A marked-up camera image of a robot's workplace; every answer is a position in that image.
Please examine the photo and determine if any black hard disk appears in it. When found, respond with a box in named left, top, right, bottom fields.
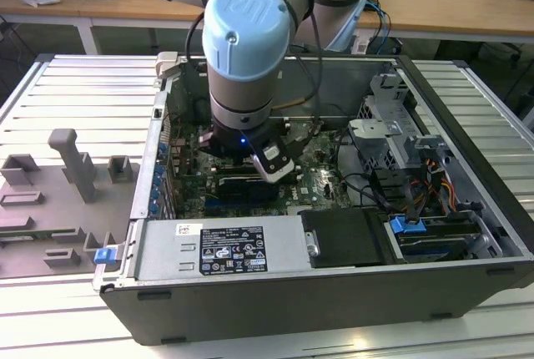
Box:
left=395, top=231, right=476, bottom=262

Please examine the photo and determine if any blue cable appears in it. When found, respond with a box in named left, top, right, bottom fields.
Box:
left=365, top=0, right=392, bottom=56

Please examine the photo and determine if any pale blue teach pendant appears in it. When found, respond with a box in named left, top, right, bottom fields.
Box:
left=325, top=0, right=368, bottom=53

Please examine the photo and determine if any green motherboard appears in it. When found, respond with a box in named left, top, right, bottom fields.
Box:
left=166, top=119, right=355, bottom=218

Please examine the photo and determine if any grey case handle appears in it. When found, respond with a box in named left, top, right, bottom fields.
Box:
left=154, top=50, right=180, bottom=80

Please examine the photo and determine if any black graphics card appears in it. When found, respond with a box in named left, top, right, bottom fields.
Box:
left=216, top=174, right=280, bottom=204

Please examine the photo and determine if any blue disk carrier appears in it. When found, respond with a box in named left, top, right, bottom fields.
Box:
left=387, top=215, right=425, bottom=235

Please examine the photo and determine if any black plastic shroud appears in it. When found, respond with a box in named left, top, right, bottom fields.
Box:
left=300, top=208, right=404, bottom=269

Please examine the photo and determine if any grey parts rack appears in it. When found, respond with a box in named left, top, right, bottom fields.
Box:
left=0, top=128, right=141, bottom=280

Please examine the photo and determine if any silver power supply box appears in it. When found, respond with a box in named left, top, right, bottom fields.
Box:
left=133, top=215, right=312, bottom=283

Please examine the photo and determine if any black PC case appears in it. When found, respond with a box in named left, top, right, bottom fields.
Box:
left=92, top=52, right=534, bottom=346

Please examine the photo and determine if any long black cable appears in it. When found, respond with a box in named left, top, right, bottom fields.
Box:
left=335, top=128, right=391, bottom=212

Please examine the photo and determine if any yellow red wire bundle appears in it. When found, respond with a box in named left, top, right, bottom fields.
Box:
left=421, top=158, right=456, bottom=210

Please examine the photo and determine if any silver metal disk bay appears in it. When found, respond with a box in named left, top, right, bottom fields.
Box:
left=348, top=73, right=422, bottom=170

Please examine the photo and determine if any grey plastic drive bracket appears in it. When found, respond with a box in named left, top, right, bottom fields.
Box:
left=406, top=133, right=454, bottom=168

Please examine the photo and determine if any black RAM slot bank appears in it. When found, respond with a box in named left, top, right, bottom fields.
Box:
left=211, top=165, right=304, bottom=180

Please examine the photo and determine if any flat black wire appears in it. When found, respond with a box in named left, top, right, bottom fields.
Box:
left=400, top=183, right=419, bottom=226

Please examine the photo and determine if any wooden desk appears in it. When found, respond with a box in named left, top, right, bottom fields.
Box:
left=0, top=0, right=534, bottom=58

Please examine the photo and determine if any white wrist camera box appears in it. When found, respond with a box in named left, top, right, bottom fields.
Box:
left=251, top=143, right=296, bottom=185

